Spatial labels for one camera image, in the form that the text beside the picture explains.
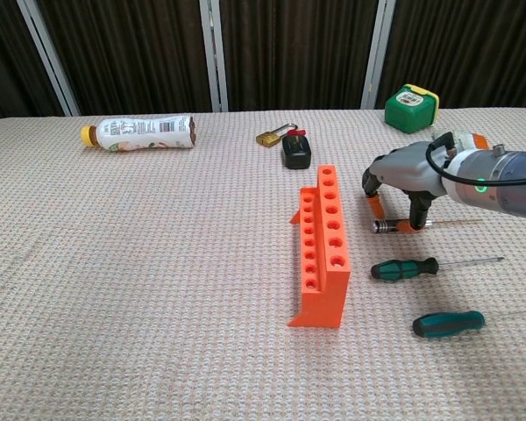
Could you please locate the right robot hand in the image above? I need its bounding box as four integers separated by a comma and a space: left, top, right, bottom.
361, 140, 455, 233

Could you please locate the silver black precision screwdriver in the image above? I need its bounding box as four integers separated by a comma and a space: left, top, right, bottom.
371, 218, 483, 235

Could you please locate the green black handle screwdriver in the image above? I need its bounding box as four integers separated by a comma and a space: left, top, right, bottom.
370, 256, 506, 282

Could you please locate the orange screwdriver rack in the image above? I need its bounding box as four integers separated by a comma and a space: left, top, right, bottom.
287, 164, 352, 330

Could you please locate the green yellow tape measure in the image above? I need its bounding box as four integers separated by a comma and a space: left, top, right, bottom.
384, 84, 440, 135

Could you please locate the white orange sachet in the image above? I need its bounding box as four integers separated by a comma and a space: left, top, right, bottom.
458, 131, 492, 153

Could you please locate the black plug adapter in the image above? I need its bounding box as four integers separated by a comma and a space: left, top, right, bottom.
281, 133, 313, 171

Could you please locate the dark fabric partition panel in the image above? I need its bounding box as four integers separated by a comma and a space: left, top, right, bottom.
218, 0, 380, 111
0, 0, 65, 119
34, 0, 216, 116
376, 0, 526, 110

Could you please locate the brass padlock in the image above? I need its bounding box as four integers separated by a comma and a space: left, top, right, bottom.
255, 124, 298, 149

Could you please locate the beige woven tablecloth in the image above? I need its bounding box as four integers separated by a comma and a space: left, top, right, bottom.
0, 107, 526, 421

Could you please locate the white bottle yellow cap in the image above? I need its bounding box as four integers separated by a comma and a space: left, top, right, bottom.
80, 114, 197, 153

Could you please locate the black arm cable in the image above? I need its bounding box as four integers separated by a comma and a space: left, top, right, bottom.
424, 131, 526, 185

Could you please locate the aluminium partition post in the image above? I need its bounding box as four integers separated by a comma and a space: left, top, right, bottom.
199, 0, 229, 113
359, 0, 398, 111
16, 0, 81, 118

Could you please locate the teal black handle screwdriver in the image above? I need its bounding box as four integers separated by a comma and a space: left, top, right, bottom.
411, 309, 526, 339

